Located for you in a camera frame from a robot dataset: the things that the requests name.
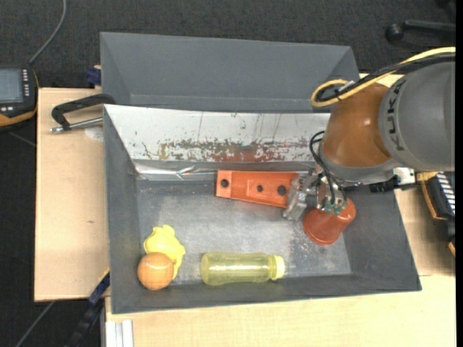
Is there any yellow toy duck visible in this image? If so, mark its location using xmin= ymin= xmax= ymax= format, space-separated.
xmin=143 ymin=224 xmax=187 ymax=280

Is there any yellow clear plastic bottle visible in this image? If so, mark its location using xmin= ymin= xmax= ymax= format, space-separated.
xmin=200 ymin=251 xmax=286 ymax=287

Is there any pale wood flat board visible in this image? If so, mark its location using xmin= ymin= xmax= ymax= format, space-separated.
xmin=34 ymin=87 xmax=111 ymax=302

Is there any grey metal bin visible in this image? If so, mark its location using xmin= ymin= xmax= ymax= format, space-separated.
xmin=99 ymin=31 xmax=422 ymax=314

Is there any orange ball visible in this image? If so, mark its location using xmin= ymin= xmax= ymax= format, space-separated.
xmin=136 ymin=252 xmax=175 ymax=291

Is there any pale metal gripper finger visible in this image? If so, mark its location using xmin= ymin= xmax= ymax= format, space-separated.
xmin=281 ymin=192 xmax=309 ymax=220
xmin=287 ymin=177 xmax=303 ymax=202

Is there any red-brown flat block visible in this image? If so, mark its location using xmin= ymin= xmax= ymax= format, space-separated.
xmin=215 ymin=170 xmax=301 ymax=209

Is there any red plastic cup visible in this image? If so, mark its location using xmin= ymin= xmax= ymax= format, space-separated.
xmin=302 ymin=196 xmax=357 ymax=246

